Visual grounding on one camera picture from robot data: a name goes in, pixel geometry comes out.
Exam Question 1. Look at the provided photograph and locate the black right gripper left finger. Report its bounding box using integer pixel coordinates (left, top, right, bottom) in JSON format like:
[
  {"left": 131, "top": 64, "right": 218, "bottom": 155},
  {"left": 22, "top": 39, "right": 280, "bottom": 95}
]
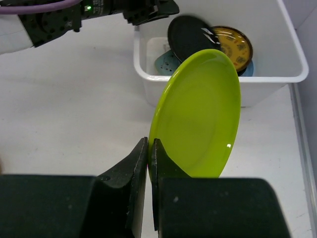
[{"left": 98, "top": 137, "right": 148, "bottom": 238}]

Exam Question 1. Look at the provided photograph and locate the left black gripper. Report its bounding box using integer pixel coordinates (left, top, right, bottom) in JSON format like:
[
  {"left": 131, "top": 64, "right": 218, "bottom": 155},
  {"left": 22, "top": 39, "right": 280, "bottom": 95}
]
[{"left": 81, "top": 0, "right": 180, "bottom": 26}]

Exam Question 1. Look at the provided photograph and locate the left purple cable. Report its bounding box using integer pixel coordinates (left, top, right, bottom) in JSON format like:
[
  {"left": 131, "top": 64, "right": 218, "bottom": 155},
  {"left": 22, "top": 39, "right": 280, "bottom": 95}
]
[{"left": 0, "top": 0, "right": 80, "bottom": 14}]

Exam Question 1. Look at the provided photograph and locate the white plastic bin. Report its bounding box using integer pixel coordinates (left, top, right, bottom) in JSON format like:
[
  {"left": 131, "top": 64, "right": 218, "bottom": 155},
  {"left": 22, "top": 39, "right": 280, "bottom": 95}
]
[{"left": 134, "top": 0, "right": 309, "bottom": 107}]

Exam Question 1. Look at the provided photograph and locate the lime green plate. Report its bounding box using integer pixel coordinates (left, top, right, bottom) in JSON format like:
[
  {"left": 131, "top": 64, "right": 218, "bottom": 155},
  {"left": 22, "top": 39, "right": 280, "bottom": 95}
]
[{"left": 149, "top": 49, "right": 241, "bottom": 178}]

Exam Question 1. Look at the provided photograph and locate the light green ceramic plate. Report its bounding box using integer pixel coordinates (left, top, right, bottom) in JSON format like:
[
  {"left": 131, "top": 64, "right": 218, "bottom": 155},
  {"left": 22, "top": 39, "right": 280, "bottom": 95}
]
[{"left": 154, "top": 50, "right": 181, "bottom": 76}]

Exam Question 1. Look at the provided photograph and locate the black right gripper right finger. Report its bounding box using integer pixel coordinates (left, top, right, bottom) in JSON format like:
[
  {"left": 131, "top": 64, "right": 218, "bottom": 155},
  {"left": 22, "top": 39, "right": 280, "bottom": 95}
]
[{"left": 150, "top": 139, "right": 193, "bottom": 233}]

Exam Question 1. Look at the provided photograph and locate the blue plastic plate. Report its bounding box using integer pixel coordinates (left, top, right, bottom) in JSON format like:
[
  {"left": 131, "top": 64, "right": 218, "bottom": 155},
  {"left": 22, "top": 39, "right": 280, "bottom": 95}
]
[{"left": 238, "top": 61, "right": 254, "bottom": 77}]

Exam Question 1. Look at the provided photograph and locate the black plate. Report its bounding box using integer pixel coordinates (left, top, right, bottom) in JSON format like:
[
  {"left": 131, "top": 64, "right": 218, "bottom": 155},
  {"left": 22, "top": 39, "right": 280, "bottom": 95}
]
[{"left": 167, "top": 15, "right": 221, "bottom": 62}]

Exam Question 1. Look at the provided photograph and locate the large yellow patterned plate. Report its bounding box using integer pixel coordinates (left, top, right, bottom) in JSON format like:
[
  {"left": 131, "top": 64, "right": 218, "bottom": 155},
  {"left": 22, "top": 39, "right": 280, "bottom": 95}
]
[{"left": 213, "top": 26, "right": 253, "bottom": 75}]

